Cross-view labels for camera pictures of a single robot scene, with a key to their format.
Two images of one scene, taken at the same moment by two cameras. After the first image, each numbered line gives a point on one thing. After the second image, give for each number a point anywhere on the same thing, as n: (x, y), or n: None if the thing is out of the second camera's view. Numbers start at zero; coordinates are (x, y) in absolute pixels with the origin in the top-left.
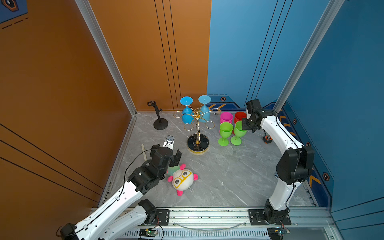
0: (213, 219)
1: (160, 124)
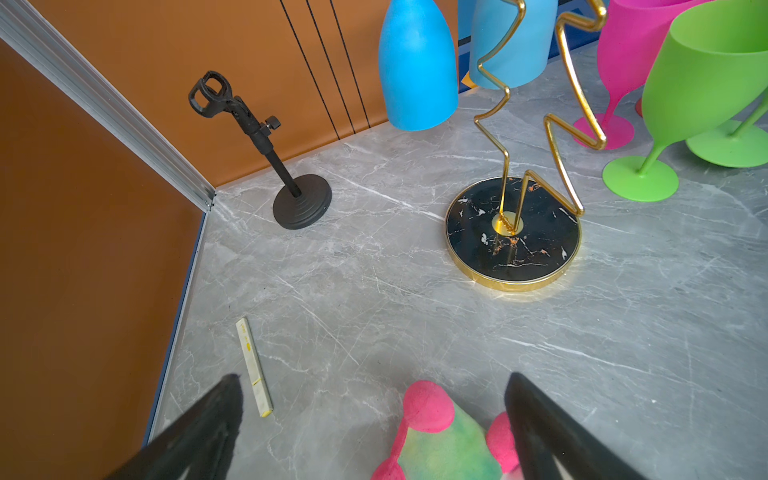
0: None
1: (306, 199)
